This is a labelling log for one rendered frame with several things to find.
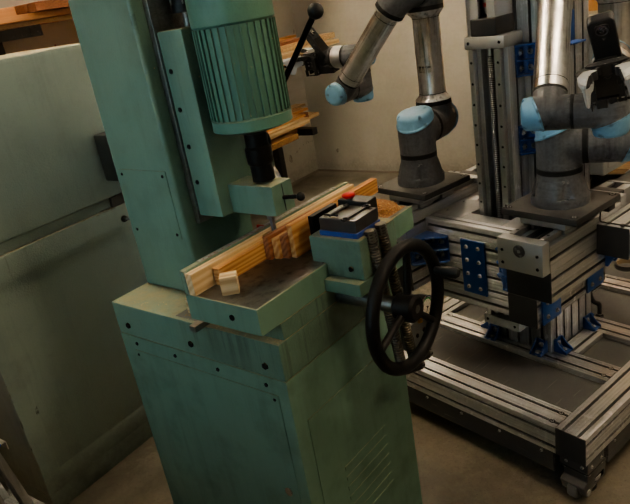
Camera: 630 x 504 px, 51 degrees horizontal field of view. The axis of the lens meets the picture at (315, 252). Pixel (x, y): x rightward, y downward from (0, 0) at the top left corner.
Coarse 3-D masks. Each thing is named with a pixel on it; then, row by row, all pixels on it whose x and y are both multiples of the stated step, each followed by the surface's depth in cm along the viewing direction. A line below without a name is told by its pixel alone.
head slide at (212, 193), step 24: (168, 48) 141; (192, 48) 140; (168, 72) 144; (192, 72) 140; (192, 96) 142; (192, 120) 146; (192, 144) 149; (216, 144) 148; (240, 144) 154; (192, 168) 152; (216, 168) 149; (240, 168) 155; (216, 192) 150; (216, 216) 154
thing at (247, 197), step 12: (240, 180) 153; (252, 180) 152; (276, 180) 148; (288, 180) 148; (240, 192) 150; (252, 192) 148; (264, 192) 146; (276, 192) 145; (288, 192) 149; (240, 204) 152; (252, 204) 150; (264, 204) 147; (276, 204) 146; (288, 204) 149; (276, 216) 147
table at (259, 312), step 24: (408, 216) 168; (264, 264) 149; (288, 264) 146; (312, 264) 144; (216, 288) 140; (240, 288) 138; (264, 288) 136; (288, 288) 135; (312, 288) 141; (336, 288) 142; (360, 288) 138; (192, 312) 141; (216, 312) 136; (240, 312) 131; (264, 312) 129; (288, 312) 135
